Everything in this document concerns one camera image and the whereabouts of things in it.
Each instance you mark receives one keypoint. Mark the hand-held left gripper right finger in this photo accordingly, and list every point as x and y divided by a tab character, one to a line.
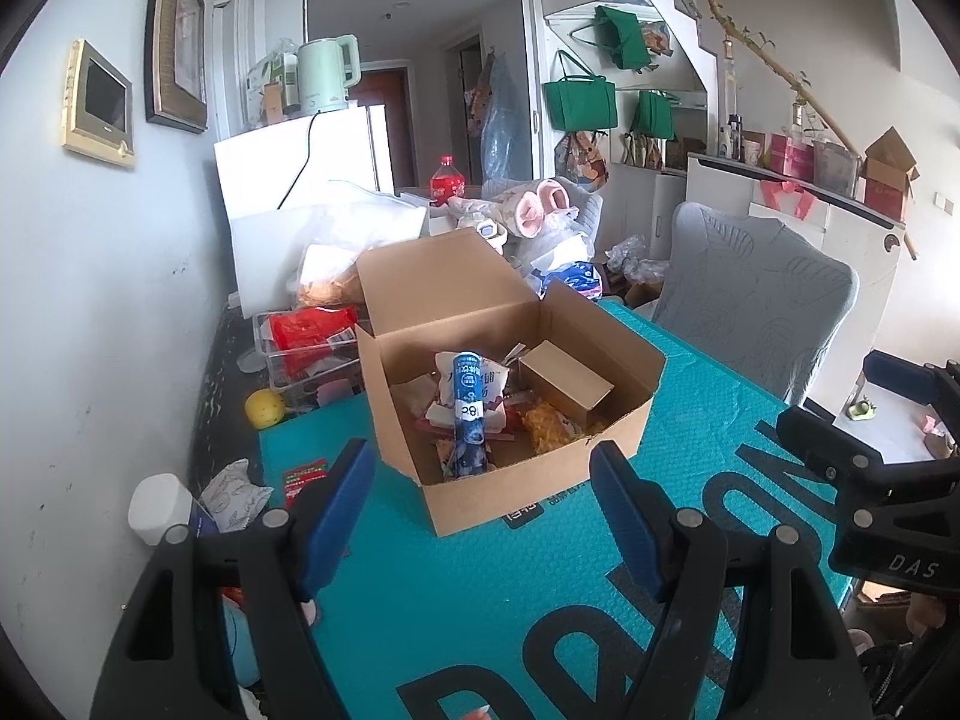
622	517

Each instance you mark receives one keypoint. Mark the blue hanging plastic cover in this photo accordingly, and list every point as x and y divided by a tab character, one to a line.
506	127

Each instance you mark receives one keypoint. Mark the wall intercom panel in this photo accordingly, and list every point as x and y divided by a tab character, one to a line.
101	101

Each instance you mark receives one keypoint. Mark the red foil package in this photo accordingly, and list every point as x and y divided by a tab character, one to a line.
307	334

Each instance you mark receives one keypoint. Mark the white snack packet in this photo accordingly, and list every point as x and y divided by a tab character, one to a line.
499	386

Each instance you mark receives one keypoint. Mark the grey leaf-pattern chair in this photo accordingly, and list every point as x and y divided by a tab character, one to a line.
750	300

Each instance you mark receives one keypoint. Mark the pale green electric kettle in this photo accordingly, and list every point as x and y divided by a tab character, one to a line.
322	79

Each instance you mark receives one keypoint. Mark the white fridge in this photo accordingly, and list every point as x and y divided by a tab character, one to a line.
255	172

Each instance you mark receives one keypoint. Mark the cola bottle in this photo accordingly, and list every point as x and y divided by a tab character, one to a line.
448	184

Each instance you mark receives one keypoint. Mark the patterned hanging bag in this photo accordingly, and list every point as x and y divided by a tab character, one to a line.
581	161

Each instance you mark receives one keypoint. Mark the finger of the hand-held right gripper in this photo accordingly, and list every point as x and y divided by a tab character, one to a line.
832	457
900	379

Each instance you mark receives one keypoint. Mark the clear storage container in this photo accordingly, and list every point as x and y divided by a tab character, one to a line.
300	390

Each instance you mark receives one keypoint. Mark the small open cardboard box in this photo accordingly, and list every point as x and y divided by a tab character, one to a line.
889	180

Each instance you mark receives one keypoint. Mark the large clear plastic bag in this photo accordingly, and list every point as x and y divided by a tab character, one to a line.
337	262

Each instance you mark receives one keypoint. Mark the grey knit cloth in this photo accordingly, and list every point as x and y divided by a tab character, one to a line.
586	221

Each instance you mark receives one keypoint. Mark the large green tote bag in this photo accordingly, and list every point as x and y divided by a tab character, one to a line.
581	101

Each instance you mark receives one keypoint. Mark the pink plush slipper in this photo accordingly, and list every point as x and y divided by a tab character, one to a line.
531	214
559	196

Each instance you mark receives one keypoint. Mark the blue tissue pack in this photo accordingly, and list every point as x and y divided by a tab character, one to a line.
581	281

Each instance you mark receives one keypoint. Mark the yellow chips bag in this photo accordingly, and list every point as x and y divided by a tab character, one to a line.
551	427

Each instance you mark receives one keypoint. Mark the white-capped blue bottle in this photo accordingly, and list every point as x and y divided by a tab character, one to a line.
161	506

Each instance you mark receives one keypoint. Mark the framed wall picture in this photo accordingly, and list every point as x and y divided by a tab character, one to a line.
180	37

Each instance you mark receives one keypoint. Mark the yellow round fruit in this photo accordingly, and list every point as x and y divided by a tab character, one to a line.
266	409

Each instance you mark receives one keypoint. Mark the blue cylindrical snack can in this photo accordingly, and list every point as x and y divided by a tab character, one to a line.
469	420

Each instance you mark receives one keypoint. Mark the small green tote bag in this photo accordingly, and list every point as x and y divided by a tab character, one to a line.
652	116

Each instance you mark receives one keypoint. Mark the crumpled white wrapper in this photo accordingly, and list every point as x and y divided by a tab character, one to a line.
236	495

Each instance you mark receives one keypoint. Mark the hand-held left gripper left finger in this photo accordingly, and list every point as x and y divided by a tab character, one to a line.
337	517

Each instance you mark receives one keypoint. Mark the small brown carton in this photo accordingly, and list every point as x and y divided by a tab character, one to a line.
562	382

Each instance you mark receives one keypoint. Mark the white cabinet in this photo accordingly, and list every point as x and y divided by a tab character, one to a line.
862	255

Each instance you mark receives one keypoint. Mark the bamboo branch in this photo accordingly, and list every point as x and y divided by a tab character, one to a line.
765	52

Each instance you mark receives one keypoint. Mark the large brown cardboard box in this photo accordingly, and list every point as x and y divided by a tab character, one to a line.
450	285

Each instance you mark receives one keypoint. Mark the red ribbon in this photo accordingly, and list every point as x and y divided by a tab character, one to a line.
791	199

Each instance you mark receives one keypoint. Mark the crumpled clear plastic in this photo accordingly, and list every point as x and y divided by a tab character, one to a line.
634	259

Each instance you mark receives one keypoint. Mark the brown door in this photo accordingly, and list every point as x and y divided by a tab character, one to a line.
390	127

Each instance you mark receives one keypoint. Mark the white plastic bag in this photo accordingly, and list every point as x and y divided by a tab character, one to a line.
562	247

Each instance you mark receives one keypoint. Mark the metal bucket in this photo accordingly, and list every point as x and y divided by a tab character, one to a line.
834	169

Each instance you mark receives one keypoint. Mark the pink gift box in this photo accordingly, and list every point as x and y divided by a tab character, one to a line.
791	157

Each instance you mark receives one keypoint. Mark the teal bubble table mat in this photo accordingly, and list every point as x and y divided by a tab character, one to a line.
525	600

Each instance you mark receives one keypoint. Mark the long red snack packet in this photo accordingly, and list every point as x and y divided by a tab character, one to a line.
304	480

